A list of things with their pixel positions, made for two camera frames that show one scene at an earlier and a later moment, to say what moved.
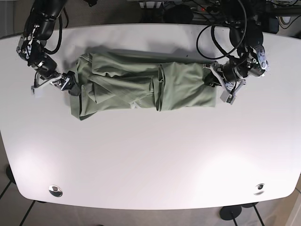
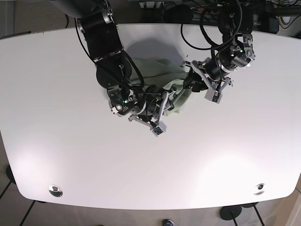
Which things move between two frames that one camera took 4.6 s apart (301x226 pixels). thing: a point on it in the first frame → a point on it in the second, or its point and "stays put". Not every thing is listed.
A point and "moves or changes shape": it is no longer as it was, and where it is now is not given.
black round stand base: (228, 213) stays put
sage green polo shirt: (112, 81) moves or changes shape
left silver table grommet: (55, 190) stays put
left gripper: (46, 68) → (146, 104)
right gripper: (252, 62) → (216, 69)
